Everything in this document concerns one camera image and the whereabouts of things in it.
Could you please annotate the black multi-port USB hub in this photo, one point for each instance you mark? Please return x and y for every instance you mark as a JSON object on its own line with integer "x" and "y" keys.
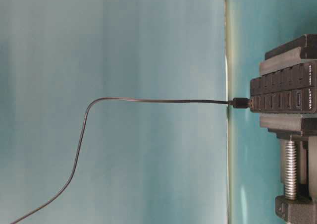
{"x": 290, "y": 90}

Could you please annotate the black bench vise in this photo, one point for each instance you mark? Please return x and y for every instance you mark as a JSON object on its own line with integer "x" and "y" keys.
{"x": 297, "y": 133}

